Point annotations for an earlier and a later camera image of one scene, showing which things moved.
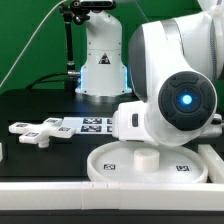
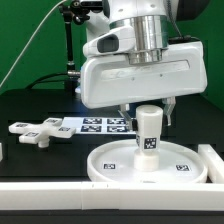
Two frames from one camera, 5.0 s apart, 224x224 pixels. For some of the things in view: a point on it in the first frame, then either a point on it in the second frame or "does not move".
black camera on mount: x=98 y=5 does not move
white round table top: x=115 y=163 does not move
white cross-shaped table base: x=41 y=134 does not move
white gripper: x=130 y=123 -> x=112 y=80
